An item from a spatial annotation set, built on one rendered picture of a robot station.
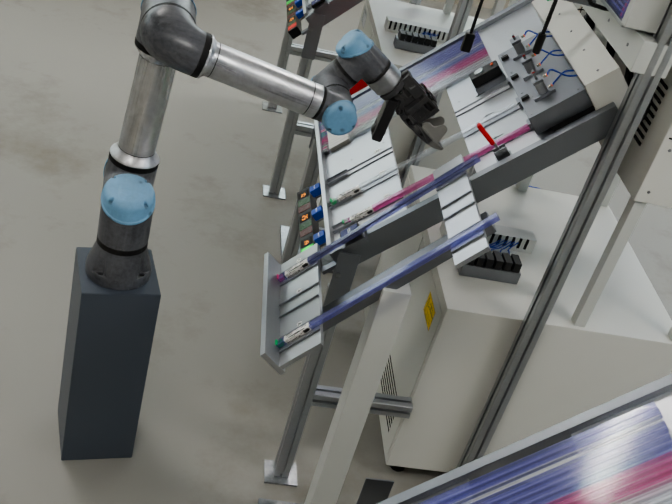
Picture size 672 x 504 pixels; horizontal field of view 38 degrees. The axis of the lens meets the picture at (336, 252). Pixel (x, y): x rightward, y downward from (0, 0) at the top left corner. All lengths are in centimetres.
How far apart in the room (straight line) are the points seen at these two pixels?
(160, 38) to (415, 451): 132
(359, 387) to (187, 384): 86
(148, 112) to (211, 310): 109
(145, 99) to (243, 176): 172
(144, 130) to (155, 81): 12
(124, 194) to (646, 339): 134
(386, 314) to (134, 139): 71
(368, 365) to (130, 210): 62
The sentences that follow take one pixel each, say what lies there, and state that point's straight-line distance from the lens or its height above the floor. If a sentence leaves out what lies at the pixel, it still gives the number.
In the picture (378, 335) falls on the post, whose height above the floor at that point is 73.
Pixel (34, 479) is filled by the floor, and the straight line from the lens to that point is 258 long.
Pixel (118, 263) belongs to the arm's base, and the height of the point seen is 62.
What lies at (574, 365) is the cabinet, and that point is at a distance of 257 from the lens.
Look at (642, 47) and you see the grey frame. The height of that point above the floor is 137.
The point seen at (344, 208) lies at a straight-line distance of 237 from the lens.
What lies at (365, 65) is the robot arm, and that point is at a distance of 219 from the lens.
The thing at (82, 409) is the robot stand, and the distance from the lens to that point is 249.
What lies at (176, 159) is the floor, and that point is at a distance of 389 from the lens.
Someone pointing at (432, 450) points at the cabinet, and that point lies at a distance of 270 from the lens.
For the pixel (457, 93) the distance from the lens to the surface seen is 253.
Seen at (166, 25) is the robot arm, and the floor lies 117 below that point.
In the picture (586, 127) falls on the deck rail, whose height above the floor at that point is 115.
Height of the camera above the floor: 195
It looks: 33 degrees down
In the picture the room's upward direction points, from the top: 17 degrees clockwise
